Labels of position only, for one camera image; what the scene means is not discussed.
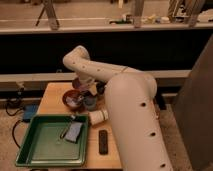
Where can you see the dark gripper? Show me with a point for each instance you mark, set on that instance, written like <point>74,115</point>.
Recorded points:
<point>93,88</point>

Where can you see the red bowl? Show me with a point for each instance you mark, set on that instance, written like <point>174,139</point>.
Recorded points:
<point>73,99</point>

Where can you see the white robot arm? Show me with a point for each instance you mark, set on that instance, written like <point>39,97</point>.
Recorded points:
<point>129,96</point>

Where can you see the blue grey cup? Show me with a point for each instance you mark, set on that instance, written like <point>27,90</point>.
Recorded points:
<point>90,103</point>

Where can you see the white paper cup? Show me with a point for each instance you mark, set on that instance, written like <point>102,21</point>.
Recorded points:
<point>98,116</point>

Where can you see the metal spoon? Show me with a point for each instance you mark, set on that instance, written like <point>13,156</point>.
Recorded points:
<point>63,133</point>

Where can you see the blue grey sponge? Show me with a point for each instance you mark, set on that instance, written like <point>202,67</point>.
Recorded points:
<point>73,131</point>

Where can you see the black remote control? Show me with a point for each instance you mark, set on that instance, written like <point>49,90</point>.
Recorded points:
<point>103,142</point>

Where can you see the wooden table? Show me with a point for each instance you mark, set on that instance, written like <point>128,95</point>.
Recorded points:
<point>51,103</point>

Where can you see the blue power box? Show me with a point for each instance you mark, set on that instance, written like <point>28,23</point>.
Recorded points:
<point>29,112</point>

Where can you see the green plastic tray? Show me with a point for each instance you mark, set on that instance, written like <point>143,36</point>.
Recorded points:
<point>42,147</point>

